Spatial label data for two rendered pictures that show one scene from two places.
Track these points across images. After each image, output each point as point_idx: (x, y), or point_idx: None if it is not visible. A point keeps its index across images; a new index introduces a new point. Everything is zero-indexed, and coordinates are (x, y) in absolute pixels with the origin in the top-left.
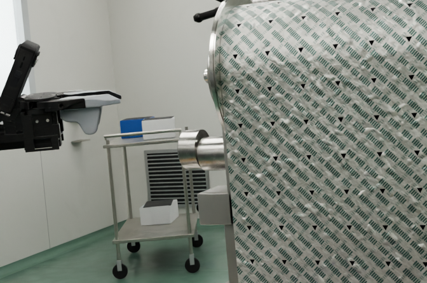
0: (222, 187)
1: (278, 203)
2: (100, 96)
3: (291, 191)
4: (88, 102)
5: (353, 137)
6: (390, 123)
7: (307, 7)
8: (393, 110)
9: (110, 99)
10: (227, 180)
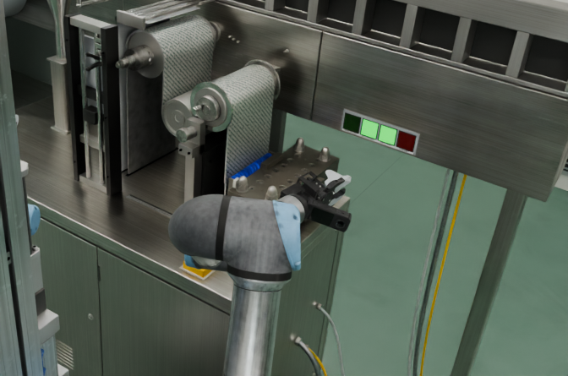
0: (186, 144)
1: (236, 143)
2: (16, 117)
3: (238, 138)
4: (17, 122)
5: (250, 119)
6: (256, 113)
7: (238, 86)
8: (257, 110)
9: (18, 117)
10: (199, 141)
